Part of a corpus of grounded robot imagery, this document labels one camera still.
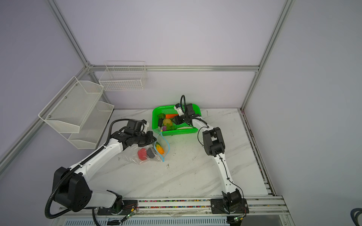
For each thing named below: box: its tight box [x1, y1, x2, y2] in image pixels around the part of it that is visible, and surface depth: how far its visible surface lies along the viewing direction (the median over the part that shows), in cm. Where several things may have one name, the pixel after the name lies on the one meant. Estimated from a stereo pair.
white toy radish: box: [176, 126, 194, 130], surface depth 104 cm
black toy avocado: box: [147, 147, 156, 159], surface depth 87 cm
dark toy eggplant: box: [158, 118, 165, 128], surface depth 110 cm
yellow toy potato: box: [162, 118, 173, 127], surface depth 107 cm
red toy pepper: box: [137, 147, 148, 162], surface depth 91 cm
